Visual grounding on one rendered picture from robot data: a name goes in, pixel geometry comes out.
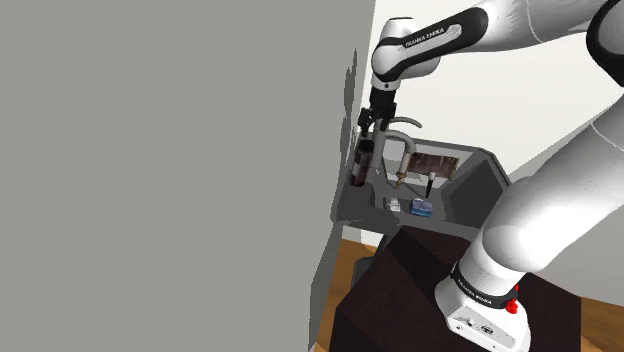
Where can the brown rectangular tray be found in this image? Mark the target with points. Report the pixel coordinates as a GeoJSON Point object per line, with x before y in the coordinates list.
{"type": "Point", "coordinates": [434, 164]}

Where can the black upright brush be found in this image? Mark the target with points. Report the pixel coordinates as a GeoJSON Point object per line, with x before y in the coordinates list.
{"type": "Point", "coordinates": [430, 184]}

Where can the grey curved faucet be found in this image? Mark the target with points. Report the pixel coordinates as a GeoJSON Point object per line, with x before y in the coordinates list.
{"type": "Point", "coordinates": [407, 146]}

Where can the grey sink counter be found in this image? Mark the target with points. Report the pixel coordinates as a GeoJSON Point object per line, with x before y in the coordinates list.
{"type": "Point", "coordinates": [470, 197]}

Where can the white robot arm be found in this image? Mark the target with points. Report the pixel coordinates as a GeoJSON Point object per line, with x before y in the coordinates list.
{"type": "Point", "coordinates": [546, 219]}

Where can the dark brown bottle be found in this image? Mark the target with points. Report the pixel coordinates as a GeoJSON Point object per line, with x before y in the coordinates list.
{"type": "Point", "coordinates": [362, 163]}

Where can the blue box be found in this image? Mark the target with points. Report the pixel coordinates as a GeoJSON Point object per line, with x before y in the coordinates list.
{"type": "Point", "coordinates": [421, 207]}

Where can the small white box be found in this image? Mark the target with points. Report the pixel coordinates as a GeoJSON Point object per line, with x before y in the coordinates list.
{"type": "Point", "coordinates": [394, 204]}

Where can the dark robot stand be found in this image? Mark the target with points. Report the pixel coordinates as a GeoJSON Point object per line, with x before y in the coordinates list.
{"type": "Point", "coordinates": [400, 292]}

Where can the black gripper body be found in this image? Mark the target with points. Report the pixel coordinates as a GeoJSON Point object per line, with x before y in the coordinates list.
{"type": "Point", "coordinates": [382, 101]}

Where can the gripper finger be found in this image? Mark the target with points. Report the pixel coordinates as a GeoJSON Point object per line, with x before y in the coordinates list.
{"type": "Point", "coordinates": [384, 124]}
{"type": "Point", "coordinates": [365, 119]}

